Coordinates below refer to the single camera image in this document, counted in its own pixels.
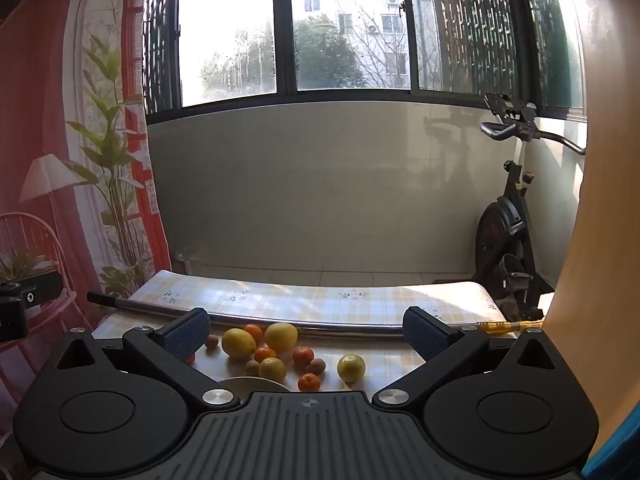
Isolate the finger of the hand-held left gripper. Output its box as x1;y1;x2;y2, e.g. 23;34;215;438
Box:
0;269;64;309

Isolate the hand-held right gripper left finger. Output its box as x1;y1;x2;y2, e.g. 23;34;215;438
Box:
54;307;241;411

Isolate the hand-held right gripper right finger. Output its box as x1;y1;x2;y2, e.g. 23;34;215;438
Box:
373;305;560;411

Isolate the beige bowl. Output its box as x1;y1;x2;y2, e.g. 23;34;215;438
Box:
217;376;292;395

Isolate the large yellow lemon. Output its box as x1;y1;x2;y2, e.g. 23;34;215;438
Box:
264;322;299;353

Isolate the long metal pole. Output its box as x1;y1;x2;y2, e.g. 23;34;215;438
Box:
87;290;544;337

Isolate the checkered floral tablecloth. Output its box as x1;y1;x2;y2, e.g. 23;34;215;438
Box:
92;269;517;397

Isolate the black exercise bike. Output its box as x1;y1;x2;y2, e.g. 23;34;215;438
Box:
432;92;587;322

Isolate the blue object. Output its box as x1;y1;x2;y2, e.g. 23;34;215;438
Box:
582;410;640;480

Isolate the black framed window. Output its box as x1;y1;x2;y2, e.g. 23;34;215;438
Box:
142;0;586;123

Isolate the printed wall cloth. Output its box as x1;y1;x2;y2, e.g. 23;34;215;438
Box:
0;0;173;461

